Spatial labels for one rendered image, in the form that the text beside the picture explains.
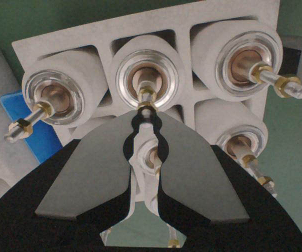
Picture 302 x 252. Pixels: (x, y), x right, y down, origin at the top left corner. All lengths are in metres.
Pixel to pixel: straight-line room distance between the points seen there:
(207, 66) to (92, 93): 0.15
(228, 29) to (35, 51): 0.27
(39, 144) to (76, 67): 0.34
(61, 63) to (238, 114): 0.24
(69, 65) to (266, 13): 0.27
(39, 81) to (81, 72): 0.05
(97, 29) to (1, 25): 0.33
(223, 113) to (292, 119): 0.42
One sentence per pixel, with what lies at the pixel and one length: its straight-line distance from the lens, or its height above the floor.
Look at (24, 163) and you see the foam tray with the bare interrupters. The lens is 0.55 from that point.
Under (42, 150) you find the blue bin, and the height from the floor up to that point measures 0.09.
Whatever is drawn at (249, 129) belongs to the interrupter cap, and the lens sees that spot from 0.28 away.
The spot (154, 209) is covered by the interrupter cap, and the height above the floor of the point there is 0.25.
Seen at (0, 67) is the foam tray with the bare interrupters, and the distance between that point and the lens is 0.57.
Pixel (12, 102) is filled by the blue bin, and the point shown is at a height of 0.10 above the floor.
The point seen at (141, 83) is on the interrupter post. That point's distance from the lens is 0.19.
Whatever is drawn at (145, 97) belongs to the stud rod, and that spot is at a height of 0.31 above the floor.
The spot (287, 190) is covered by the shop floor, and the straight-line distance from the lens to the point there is 0.93.
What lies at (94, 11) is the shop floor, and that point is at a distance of 0.48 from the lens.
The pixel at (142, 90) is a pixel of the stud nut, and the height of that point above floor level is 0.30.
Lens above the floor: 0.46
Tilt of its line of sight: 59 degrees down
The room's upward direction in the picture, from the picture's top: 179 degrees clockwise
